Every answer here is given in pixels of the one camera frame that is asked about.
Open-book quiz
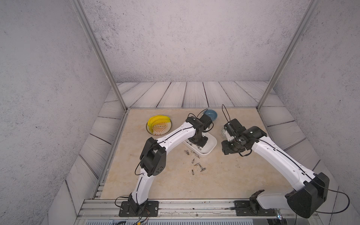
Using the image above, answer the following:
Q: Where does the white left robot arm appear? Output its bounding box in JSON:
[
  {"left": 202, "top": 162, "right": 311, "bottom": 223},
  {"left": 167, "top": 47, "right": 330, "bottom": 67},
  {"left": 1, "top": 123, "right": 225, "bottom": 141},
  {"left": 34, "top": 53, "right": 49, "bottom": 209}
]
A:
[{"left": 128, "top": 121, "right": 212, "bottom": 206}]

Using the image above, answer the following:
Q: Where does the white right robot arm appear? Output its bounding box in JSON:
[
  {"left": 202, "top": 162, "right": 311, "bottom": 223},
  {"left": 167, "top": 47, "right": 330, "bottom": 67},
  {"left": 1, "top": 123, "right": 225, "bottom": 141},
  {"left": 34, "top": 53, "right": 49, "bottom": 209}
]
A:
[{"left": 239, "top": 136, "right": 330, "bottom": 218}]

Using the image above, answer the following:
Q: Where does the white plastic storage box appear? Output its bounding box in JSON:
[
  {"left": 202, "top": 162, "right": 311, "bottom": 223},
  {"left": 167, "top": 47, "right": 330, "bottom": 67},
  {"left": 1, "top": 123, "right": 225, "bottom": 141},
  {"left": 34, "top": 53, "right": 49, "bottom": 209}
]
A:
[{"left": 183, "top": 133, "right": 217, "bottom": 158}]

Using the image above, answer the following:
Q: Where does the blue ceramic bowl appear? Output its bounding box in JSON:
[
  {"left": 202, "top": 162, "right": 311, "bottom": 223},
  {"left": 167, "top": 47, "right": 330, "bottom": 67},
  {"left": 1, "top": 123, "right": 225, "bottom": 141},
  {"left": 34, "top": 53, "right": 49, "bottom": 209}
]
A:
[{"left": 204, "top": 109, "right": 218, "bottom": 122}]

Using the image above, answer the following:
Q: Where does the sunburst patterned plate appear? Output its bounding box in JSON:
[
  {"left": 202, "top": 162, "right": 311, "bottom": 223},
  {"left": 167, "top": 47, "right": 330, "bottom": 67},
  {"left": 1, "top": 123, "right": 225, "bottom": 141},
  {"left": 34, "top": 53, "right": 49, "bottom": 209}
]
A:
[{"left": 145, "top": 115, "right": 173, "bottom": 137}]

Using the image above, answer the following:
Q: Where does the yellow banana bunch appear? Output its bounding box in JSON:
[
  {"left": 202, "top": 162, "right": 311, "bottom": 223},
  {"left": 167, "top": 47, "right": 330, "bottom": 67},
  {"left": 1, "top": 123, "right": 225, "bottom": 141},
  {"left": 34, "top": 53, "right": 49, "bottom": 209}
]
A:
[{"left": 147, "top": 115, "right": 172, "bottom": 134}]

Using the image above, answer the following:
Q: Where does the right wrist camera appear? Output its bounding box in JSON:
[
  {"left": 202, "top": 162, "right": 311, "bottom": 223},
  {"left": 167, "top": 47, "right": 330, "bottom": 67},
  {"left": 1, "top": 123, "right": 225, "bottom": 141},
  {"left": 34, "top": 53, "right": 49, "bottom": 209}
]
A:
[{"left": 225, "top": 119, "right": 246, "bottom": 137}]

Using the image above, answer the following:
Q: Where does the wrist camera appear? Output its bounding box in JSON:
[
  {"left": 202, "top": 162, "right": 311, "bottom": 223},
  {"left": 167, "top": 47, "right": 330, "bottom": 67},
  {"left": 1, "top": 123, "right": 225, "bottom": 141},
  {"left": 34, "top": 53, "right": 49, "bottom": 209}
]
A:
[
  {"left": 225, "top": 119, "right": 246, "bottom": 137},
  {"left": 199, "top": 114, "right": 212, "bottom": 132}
]

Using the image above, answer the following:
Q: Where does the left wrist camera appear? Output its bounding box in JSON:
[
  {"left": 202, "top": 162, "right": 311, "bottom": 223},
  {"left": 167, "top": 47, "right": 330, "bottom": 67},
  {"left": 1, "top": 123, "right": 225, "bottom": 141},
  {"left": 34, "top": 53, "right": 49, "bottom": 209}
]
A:
[{"left": 199, "top": 114, "right": 212, "bottom": 132}]

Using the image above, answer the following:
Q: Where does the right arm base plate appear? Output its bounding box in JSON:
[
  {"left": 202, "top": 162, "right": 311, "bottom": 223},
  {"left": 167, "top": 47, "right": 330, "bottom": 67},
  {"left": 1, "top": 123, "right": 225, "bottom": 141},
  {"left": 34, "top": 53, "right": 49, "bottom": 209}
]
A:
[{"left": 234, "top": 200, "right": 277, "bottom": 217}]

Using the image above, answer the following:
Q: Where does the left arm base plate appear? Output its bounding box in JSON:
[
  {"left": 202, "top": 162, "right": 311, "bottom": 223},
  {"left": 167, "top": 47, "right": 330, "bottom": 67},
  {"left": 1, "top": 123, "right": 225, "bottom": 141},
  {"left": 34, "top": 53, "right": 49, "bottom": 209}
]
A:
[{"left": 119, "top": 201, "right": 159, "bottom": 217}]

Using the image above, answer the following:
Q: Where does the aluminium front rail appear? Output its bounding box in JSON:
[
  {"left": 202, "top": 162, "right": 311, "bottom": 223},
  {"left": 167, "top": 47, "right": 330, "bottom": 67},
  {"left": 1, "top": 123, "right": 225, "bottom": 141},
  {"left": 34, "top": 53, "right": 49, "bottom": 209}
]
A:
[{"left": 75, "top": 199, "right": 323, "bottom": 225}]

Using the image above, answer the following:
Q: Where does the aluminium frame post right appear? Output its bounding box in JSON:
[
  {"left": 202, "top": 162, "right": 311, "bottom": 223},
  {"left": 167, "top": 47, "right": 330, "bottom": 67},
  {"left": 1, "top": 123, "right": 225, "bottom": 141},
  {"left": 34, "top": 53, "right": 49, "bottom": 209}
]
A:
[{"left": 256, "top": 0, "right": 321, "bottom": 112}]

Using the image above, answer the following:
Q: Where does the aluminium frame post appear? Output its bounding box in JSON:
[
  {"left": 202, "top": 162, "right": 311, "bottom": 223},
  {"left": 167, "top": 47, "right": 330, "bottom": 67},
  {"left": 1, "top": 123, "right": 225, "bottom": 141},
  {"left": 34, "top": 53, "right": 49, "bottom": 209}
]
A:
[
  {"left": 256, "top": 0, "right": 321, "bottom": 112},
  {"left": 70, "top": 0, "right": 127, "bottom": 111}
]

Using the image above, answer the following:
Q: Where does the aluminium frame post left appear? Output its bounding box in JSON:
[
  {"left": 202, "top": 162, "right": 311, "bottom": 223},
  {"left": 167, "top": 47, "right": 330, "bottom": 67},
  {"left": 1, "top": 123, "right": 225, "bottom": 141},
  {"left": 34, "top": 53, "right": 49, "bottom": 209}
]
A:
[{"left": 70, "top": 0, "right": 127, "bottom": 111}]

